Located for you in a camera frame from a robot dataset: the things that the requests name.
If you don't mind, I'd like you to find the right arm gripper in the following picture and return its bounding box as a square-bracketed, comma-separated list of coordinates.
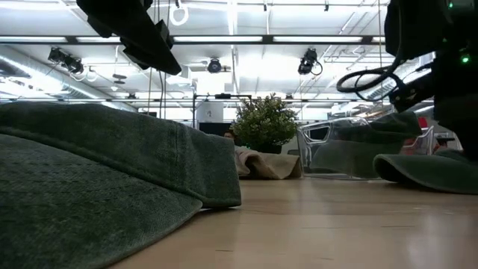
[388, 72, 436, 113]

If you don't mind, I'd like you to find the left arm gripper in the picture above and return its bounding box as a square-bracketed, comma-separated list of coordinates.
[76, 0, 183, 75]

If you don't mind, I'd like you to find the beige bucket hat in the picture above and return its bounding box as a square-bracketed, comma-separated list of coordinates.
[234, 145, 302, 181]

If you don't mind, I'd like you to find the overhead light bar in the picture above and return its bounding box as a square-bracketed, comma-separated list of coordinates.
[0, 34, 386, 46]

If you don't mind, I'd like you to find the black background screen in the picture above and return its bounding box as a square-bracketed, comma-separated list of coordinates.
[198, 122, 233, 137]

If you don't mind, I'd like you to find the green potted plant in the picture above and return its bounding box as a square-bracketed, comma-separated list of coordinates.
[231, 93, 299, 155]

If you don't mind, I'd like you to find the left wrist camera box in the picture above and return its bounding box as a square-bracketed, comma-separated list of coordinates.
[155, 19, 175, 50]

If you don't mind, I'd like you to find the black right arm cable loop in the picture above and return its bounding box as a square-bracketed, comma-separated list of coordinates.
[335, 55, 407, 102]

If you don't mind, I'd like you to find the white hanging cable ring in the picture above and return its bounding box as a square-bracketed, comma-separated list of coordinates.
[169, 0, 190, 27]

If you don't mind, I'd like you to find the black ceiling camera pair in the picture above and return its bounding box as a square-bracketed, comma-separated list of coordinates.
[47, 46, 85, 75]

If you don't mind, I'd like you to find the black ceiling camera with cable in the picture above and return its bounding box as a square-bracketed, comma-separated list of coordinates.
[297, 47, 323, 76]

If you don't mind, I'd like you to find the silver ceiling duct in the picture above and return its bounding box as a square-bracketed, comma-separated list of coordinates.
[0, 44, 113, 102]

